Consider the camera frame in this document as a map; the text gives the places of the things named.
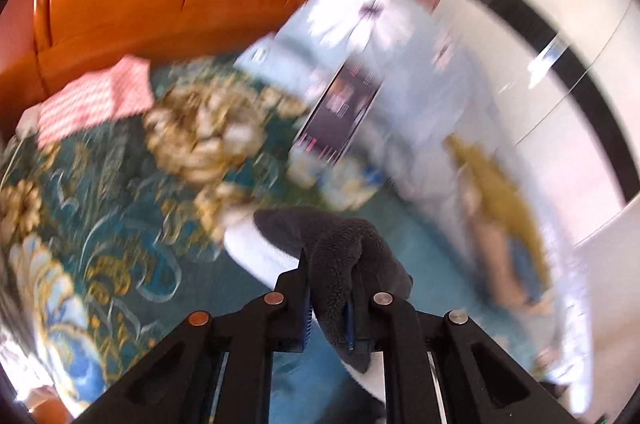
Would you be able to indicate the pink white striped cloth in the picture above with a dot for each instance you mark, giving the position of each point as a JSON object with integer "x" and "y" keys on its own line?
{"x": 121, "y": 91}

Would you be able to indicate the light blue floral quilt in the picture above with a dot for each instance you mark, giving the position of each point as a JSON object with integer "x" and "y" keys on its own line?
{"x": 398, "y": 171}

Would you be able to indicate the smartphone on white stand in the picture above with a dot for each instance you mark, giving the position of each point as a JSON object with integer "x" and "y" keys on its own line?
{"x": 334, "y": 120}

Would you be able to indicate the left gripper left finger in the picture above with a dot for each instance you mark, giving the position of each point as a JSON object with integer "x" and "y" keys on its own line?
{"x": 213, "y": 369}

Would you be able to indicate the beige fleece garment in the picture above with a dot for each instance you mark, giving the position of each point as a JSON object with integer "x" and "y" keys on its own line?
{"x": 492, "y": 243}

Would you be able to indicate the blue folded garment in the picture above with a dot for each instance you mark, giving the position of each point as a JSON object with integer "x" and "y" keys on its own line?
{"x": 525, "y": 270}

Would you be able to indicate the black and white fleece jacket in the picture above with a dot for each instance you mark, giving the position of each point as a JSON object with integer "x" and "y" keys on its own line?
{"x": 266, "y": 242}

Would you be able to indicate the white black wardrobe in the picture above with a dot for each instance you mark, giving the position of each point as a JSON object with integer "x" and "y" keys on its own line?
{"x": 566, "y": 78}

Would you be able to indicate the teal floral bed blanket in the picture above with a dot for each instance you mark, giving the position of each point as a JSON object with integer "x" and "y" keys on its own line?
{"x": 103, "y": 252}

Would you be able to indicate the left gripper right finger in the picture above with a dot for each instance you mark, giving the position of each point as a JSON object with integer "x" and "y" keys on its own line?
{"x": 431, "y": 369}

